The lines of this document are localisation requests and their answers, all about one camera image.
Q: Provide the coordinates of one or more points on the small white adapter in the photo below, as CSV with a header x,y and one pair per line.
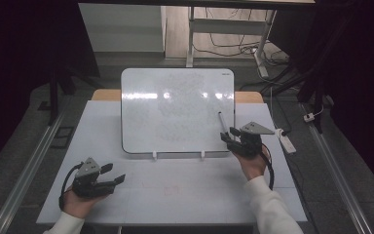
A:
x,y
309,117

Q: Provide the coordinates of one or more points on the white power strip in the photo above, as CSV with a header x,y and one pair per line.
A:
x,y
286,141

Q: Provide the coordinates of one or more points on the black metal stand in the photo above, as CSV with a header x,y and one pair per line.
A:
x,y
54,97

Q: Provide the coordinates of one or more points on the white whiteboard stand clip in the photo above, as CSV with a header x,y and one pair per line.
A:
x,y
203,154
155,155

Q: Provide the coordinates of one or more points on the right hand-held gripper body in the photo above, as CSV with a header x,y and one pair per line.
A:
x,y
250,143

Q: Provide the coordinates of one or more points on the person's right hand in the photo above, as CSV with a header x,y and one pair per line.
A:
x,y
253,165

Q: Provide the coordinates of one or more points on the person's left hand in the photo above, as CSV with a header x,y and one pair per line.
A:
x,y
78,204

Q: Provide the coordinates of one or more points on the white desk frame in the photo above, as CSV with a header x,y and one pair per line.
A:
x,y
227,26

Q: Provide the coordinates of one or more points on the white marker pen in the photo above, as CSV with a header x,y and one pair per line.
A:
x,y
222,120

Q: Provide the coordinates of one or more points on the aluminium floor rail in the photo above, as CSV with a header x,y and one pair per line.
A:
x,y
337,175
26,175

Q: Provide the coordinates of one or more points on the black curtain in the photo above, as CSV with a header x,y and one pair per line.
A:
x,y
354,81
29,48

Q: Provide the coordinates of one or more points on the white whiteboard with black rim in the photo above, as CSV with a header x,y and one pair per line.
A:
x,y
175,107

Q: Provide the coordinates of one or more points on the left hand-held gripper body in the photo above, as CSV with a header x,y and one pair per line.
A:
x,y
86,182

